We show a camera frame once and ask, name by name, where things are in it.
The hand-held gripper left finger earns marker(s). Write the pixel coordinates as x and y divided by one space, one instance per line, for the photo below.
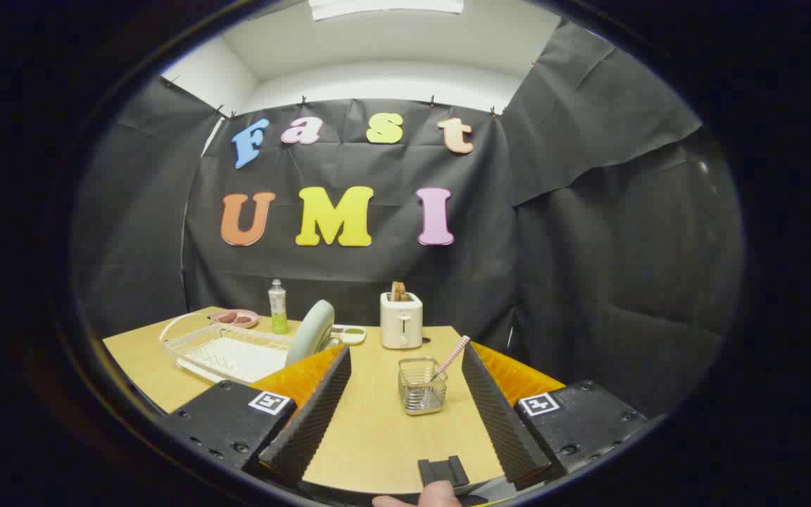
317 422

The ceiling light panel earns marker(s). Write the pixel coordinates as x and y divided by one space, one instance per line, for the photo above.
384 7

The white divided snack dish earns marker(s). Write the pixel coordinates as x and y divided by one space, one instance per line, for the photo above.
349 335

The black backdrop cloth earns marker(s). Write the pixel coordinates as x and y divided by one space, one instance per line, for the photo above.
588 246

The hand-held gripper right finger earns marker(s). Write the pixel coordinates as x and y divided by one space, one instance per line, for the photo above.
497 422

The clear bottle with green liquid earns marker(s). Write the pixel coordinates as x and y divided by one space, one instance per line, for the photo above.
279 310

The small pink plate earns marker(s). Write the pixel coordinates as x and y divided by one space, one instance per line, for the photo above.
247 324

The white drip tray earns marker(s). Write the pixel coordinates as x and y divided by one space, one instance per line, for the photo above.
236 359

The brown bread slice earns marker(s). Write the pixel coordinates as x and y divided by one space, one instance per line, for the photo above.
398 291

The pale green plate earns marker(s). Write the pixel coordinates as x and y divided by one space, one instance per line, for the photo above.
310 331

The cream toaster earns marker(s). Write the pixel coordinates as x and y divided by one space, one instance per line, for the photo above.
401 324

